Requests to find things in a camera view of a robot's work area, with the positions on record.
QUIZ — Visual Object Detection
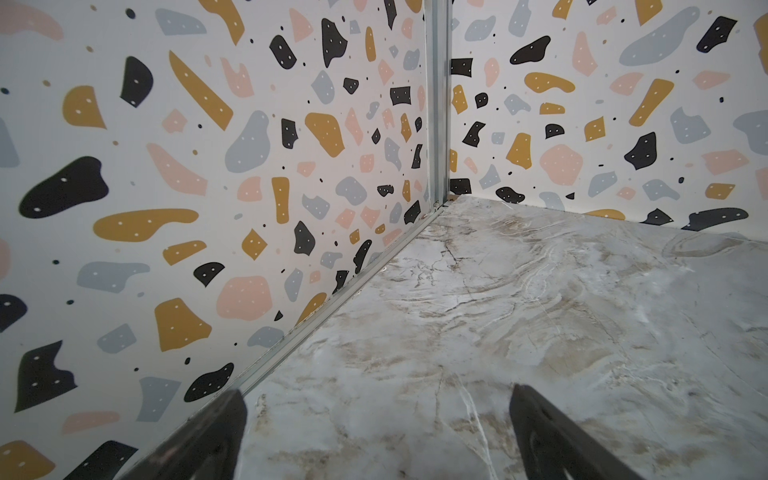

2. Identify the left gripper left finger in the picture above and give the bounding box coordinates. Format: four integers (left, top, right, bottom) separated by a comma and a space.
123, 389, 247, 479

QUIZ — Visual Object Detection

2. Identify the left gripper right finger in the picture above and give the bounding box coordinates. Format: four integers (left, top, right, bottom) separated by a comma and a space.
509, 384, 640, 479

